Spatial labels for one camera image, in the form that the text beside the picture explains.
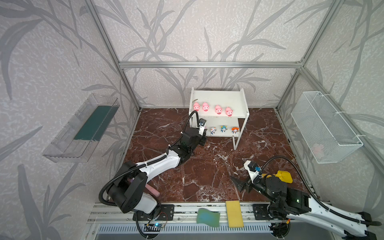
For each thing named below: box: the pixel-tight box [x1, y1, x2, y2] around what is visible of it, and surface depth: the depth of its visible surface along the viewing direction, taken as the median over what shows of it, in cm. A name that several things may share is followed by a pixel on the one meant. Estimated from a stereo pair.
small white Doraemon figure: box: [210, 127, 217, 136], surface depth 85 cm
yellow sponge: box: [225, 200, 244, 228], surface depth 75 cm
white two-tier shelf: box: [188, 87, 250, 150], surface depth 79 cm
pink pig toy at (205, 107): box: [202, 102, 210, 112], surface depth 75 cm
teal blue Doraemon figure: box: [220, 125, 228, 133], surface depth 86 cm
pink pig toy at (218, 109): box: [215, 104, 223, 115], surface depth 74 cm
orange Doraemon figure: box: [231, 127, 240, 134], surface depth 86 cm
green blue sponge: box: [196, 208, 221, 228], surface depth 72 cm
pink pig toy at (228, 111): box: [225, 106, 233, 117], surface depth 73 cm
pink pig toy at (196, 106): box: [193, 102, 201, 112], surface depth 75 cm
